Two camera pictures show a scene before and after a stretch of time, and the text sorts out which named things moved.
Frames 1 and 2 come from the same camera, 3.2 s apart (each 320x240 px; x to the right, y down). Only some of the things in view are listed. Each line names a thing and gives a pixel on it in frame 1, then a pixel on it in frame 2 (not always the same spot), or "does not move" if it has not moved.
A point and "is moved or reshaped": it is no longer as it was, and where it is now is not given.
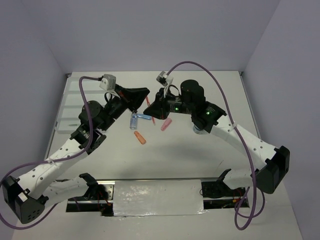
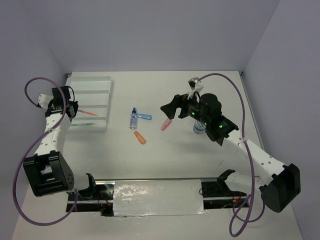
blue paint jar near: x=200 y=131 does not move
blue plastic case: x=144 y=116 does not move
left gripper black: x=132 y=99 -> x=75 y=106
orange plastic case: x=141 y=139 does not move
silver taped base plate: x=160 y=197 does not move
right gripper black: x=159 y=107 -> x=181 y=101
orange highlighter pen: x=149 y=104 is moved or reshaped
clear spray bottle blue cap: x=133 y=120 does not move
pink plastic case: x=166 y=124 does not move
